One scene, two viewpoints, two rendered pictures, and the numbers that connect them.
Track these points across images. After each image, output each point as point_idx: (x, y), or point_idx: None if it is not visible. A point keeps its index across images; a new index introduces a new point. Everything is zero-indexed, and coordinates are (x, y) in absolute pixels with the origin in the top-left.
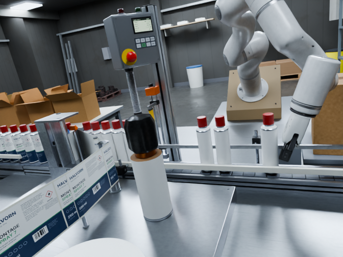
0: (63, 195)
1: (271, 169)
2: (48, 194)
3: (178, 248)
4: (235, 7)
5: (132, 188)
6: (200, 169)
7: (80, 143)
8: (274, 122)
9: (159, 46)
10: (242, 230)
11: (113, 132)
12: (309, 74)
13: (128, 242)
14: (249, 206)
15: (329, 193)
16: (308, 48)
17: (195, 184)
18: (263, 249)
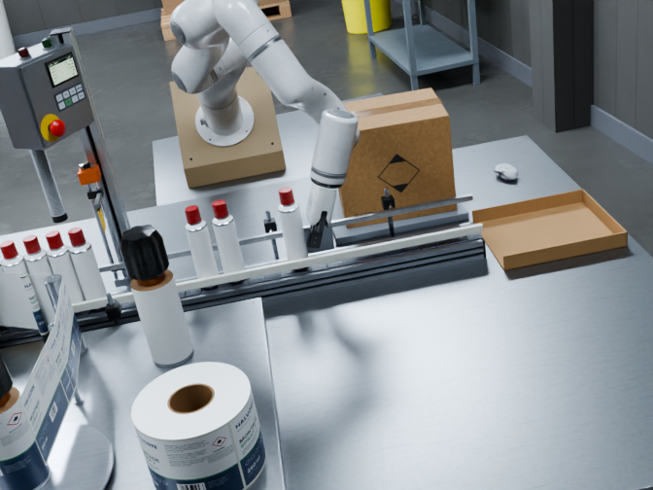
0: (56, 360)
1: (300, 262)
2: (48, 360)
3: None
4: (206, 28)
5: (106, 341)
6: (201, 286)
7: None
8: (277, 180)
9: (89, 97)
10: (286, 345)
11: (31, 260)
12: (327, 137)
13: (205, 363)
14: (284, 317)
15: (372, 276)
16: (319, 97)
17: (204, 308)
18: (315, 354)
